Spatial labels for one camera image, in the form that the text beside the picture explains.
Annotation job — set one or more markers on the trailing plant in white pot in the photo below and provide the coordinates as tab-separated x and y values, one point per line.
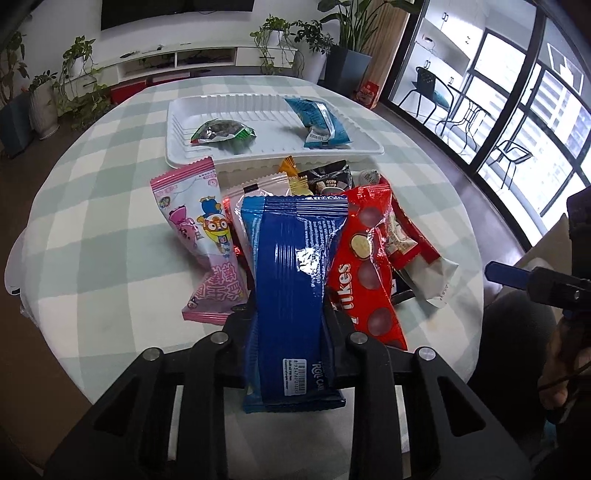
272	41

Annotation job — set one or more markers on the white balcony cabinet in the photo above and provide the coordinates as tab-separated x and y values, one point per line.
455	32

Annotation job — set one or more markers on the pink cartoon snack packet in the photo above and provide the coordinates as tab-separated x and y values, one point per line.
203	230

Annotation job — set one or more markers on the pale pink snack packet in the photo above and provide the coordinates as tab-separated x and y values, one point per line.
258	184

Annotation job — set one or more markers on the white plastic tray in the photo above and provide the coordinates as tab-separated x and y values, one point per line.
272	110

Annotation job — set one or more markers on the beige cushion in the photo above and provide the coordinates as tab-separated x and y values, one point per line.
549	244

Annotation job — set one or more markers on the green snack packet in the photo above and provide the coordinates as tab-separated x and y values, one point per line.
221	131

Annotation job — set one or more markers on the small round white cup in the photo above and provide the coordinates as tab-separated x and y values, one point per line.
368	176

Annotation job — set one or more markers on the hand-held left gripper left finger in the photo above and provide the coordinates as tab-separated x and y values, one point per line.
238	323

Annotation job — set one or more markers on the black framed glass door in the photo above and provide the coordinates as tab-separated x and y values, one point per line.
538	92

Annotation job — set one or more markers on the light blue snack packet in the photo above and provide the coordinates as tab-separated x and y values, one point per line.
318	120

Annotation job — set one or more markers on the black chair with teal cushion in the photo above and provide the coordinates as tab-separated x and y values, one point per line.
427	87

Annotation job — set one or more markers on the black television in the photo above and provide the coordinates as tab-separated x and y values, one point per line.
175	11

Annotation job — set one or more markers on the bushy plant in white pot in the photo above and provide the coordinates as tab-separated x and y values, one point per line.
316	55

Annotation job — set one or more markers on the red storage box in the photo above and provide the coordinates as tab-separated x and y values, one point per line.
129	92

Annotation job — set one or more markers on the black nut snack packet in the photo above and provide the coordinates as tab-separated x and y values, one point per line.
330	177

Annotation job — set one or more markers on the tall plant in dark pot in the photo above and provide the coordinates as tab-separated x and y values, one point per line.
11	115

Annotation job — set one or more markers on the beige curtain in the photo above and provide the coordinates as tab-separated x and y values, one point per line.
385	55

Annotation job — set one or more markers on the large plant in grey pot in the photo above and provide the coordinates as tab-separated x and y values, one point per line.
351	69

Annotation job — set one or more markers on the red paper bag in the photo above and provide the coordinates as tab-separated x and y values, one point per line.
368	94

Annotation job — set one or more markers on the plant in white ribbed pot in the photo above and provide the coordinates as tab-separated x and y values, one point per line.
44	110

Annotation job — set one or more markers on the gold snack packet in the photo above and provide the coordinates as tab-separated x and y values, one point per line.
300	184

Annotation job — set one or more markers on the person's right hand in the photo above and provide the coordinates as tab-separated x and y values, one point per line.
561	364

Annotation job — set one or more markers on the red chocolate ball packet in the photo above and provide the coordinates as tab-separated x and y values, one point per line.
364	286

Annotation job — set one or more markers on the dark blue snack packet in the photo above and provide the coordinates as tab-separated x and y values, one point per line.
286	277

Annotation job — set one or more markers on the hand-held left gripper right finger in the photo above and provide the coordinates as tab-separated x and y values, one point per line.
334	323

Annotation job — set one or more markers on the white and red snack packet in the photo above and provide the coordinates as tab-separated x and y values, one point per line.
429	277

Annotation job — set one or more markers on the black balcony chair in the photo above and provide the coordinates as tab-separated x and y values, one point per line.
508	159

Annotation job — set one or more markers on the white television cabinet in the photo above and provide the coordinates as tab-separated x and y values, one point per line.
203	57

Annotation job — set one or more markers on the trailing pothos plant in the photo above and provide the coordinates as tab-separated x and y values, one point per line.
83	87

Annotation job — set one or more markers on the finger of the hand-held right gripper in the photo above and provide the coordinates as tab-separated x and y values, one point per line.
503	273

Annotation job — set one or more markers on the glass balcony table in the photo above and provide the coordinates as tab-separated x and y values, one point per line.
468	110

